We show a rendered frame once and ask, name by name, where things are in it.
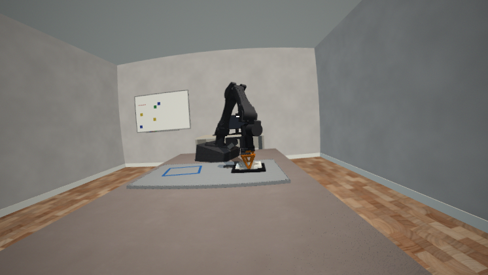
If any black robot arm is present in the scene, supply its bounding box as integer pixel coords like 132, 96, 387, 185
205, 82, 262, 150

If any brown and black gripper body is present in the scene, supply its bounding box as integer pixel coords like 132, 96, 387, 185
241, 136, 255, 155

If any white well plate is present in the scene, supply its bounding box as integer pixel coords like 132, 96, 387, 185
235, 161, 262, 170

